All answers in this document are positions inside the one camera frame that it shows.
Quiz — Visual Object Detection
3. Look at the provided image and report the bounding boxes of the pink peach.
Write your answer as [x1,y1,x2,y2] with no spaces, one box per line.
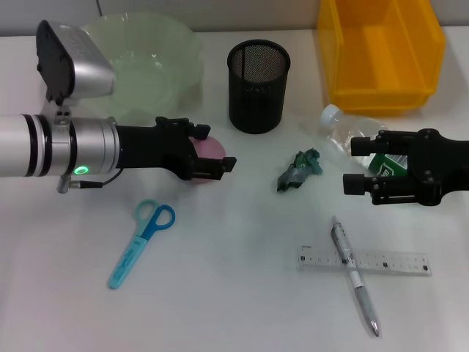
[188,136,228,185]

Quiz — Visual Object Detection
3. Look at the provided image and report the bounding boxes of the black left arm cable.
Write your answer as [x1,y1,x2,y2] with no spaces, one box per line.
[56,168,122,192]

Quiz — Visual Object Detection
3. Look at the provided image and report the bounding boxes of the green plastic wrapper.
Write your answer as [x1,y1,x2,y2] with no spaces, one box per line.
[276,147,325,194]

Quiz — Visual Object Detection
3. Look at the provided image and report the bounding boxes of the clear plastic bottle green label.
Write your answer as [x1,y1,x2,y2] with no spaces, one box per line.
[317,103,410,177]

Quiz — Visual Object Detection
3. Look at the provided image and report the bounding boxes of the yellow plastic bin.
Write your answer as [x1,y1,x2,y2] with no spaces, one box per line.
[317,0,448,118]

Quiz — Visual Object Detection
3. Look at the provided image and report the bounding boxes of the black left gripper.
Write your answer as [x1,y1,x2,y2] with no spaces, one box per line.
[116,117,237,182]

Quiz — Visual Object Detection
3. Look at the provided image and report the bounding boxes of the pale green glass fruit plate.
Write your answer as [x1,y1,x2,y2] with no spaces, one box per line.
[78,12,204,126]

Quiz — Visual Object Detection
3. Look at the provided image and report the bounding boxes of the white grey ballpoint pen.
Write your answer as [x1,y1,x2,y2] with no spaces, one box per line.
[330,216,382,338]

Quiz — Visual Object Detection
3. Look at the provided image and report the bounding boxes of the blue scissors with sheath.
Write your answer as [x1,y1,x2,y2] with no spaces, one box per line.
[108,199,177,290]

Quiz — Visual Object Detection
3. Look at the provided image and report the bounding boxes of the clear plastic ruler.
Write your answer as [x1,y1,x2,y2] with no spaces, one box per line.
[298,244,433,277]

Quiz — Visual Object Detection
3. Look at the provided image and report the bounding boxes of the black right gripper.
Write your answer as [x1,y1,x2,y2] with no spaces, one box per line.
[342,128,469,207]

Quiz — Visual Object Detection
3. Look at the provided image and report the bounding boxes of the black mesh pen holder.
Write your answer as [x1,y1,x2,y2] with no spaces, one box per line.
[226,40,292,134]

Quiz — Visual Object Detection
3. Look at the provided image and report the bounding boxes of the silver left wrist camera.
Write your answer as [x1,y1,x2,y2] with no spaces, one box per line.
[36,19,117,108]

